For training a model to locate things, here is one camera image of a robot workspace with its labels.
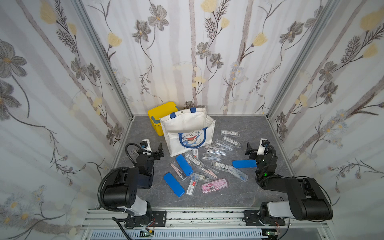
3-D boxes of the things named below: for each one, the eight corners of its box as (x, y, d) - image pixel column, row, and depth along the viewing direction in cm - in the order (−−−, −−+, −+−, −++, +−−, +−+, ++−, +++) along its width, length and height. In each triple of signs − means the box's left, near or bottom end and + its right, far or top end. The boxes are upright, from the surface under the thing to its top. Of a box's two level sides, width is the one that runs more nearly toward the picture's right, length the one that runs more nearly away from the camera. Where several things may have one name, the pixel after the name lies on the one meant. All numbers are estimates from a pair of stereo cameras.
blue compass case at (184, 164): (187, 177, 89) (186, 175, 87) (175, 158, 97) (175, 156, 95) (194, 172, 91) (194, 171, 89) (183, 154, 99) (182, 152, 97)
